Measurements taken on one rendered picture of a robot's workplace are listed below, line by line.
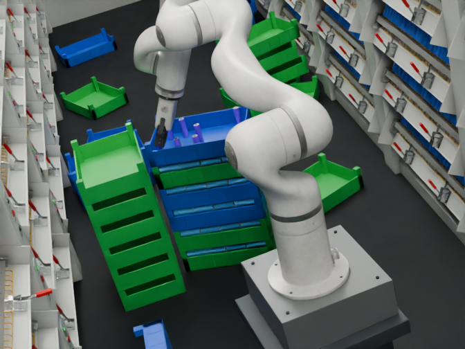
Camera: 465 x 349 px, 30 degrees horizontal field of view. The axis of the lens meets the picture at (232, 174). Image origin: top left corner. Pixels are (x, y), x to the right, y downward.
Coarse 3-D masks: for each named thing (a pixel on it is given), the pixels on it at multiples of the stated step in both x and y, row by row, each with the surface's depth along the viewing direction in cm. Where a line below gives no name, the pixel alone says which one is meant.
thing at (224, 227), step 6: (240, 222) 273; (246, 222) 271; (252, 222) 270; (258, 222) 270; (204, 228) 274; (210, 228) 273; (216, 228) 273; (222, 228) 272; (228, 228) 272; (234, 228) 272; (240, 228) 273; (186, 234) 275; (192, 234) 275; (198, 234) 276
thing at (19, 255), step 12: (0, 252) 203; (12, 252) 203; (24, 252) 204; (12, 264) 205; (24, 264) 205; (24, 276) 201; (24, 288) 196; (24, 312) 188; (24, 324) 184; (12, 336) 180; (24, 336) 181; (12, 348) 177; (24, 348) 177
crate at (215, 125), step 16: (208, 112) 273; (224, 112) 272; (240, 112) 272; (176, 128) 277; (192, 128) 276; (208, 128) 275; (224, 128) 273; (144, 144) 259; (192, 144) 257; (208, 144) 256; (224, 144) 256; (160, 160) 261; (176, 160) 260; (192, 160) 260
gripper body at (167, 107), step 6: (162, 96) 251; (162, 102) 250; (168, 102) 250; (174, 102) 251; (162, 108) 252; (168, 108) 250; (174, 108) 252; (156, 114) 252; (162, 114) 251; (168, 114) 251; (174, 114) 256; (156, 120) 253; (168, 120) 252; (156, 126) 255; (168, 126) 253
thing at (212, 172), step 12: (156, 168) 262; (192, 168) 261; (204, 168) 261; (216, 168) 260; (228, 168) 260; (156, 180) 265; (168, 180) 264; (180, 180) 264; (192, 180) 263; (204, 180) 263; (216, 180) 263
